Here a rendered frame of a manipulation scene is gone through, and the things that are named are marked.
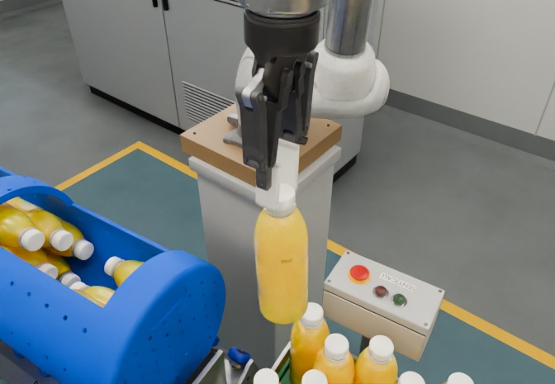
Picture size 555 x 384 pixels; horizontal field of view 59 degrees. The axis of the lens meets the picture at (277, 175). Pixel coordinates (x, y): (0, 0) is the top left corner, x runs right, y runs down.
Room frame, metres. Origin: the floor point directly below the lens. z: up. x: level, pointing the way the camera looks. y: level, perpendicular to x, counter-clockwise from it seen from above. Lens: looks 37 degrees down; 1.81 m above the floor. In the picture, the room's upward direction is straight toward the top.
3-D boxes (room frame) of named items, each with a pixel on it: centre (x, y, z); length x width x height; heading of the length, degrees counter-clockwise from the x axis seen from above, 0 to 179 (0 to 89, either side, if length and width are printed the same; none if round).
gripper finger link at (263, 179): (0.44, 0.02, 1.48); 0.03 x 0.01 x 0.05; 149
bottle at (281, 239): (0.46, -0.01, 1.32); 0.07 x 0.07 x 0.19
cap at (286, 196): (0.47, 0.00, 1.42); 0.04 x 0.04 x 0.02
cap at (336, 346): (0.47, -0.10, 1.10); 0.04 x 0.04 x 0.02
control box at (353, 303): (0.60, -0.20, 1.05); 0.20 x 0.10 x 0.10; 59
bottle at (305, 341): (0.53, -0.06, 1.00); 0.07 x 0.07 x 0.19
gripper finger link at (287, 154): (0.49, -0.01, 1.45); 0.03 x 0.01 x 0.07; 59
